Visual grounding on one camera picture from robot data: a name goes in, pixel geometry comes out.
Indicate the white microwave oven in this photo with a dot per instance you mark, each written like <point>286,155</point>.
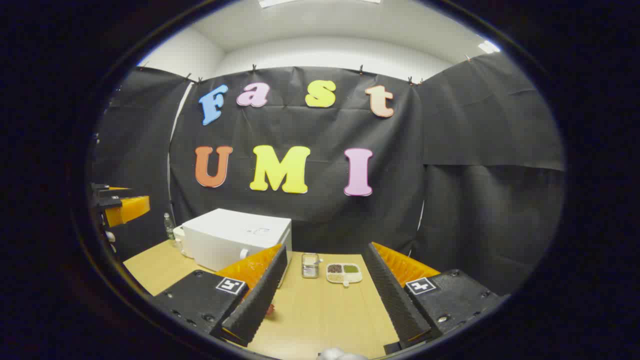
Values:
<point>225,240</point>

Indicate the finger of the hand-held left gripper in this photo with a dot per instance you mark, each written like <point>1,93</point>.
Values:
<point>127,210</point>

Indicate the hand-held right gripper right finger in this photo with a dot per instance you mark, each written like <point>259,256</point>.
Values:
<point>395,300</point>

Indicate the white divided condiment dish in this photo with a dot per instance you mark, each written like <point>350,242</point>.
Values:
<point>344,273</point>

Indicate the ceiling light panel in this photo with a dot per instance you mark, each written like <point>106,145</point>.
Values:
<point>275,2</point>
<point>489,47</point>

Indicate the clear plastic water bottle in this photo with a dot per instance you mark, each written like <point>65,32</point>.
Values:
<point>169,227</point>

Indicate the black backdrop cloth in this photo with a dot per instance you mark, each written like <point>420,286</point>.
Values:
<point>450,125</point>

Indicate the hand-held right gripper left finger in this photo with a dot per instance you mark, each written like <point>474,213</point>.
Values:
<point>260,295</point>

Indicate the brown meat piece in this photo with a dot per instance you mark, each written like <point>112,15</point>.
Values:
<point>270,309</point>

